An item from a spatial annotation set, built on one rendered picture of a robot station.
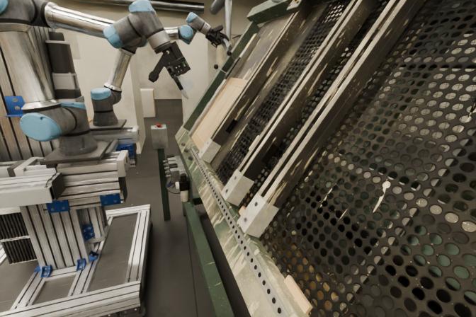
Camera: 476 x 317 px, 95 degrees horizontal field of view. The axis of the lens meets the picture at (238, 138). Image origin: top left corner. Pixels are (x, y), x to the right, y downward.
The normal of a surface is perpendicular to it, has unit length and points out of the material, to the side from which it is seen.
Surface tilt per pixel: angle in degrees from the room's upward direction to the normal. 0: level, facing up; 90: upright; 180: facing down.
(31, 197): 90
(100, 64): 90
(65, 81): 90
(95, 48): 90
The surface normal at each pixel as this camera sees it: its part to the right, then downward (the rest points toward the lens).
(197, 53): 0.29, 0.32
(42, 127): 0.07, 0.44
